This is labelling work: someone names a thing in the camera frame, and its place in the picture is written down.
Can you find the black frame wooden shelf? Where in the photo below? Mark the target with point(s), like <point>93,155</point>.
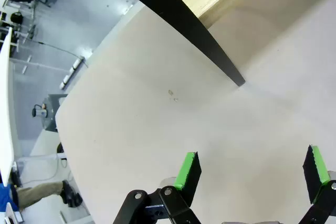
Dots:
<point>183,11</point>

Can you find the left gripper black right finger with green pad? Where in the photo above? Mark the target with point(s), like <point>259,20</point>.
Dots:
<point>313,176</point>

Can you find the white power strip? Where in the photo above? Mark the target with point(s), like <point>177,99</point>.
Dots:
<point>77,63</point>
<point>65,81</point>

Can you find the grey metal stand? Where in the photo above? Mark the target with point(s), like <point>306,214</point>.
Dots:
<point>53,113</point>

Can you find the black shoe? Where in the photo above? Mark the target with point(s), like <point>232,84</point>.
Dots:
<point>69,193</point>

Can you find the blue fabric item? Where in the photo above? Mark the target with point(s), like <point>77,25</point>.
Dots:
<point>6,197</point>

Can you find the khaki trouser leg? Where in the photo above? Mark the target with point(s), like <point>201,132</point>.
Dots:
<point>36,195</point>

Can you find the long white table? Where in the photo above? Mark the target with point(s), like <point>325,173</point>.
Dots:
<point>5,103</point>

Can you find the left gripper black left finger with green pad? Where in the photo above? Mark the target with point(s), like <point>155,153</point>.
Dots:
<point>190,179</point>

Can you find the silver metal canister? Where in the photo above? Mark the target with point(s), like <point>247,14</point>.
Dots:
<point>40,111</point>

